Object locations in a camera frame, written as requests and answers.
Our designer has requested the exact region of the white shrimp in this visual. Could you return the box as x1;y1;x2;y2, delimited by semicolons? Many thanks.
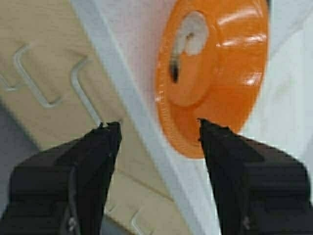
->
169;11;210;83

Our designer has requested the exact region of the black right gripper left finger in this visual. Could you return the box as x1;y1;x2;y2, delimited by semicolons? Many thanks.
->
0;121;122;235

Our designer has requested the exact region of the light wooden base cabinet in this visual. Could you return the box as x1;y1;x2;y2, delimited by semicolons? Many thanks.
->
0;0;190;235

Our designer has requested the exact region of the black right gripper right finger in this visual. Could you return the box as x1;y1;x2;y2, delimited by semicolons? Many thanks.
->
199;118;313;235

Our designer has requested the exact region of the orange bowl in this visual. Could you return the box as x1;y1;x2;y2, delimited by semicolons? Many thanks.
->
155;0;269;159

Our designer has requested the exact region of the silver drawer handle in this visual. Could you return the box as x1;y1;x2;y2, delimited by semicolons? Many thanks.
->
70;57;102;126
0;44;62;108
131;211;154;235

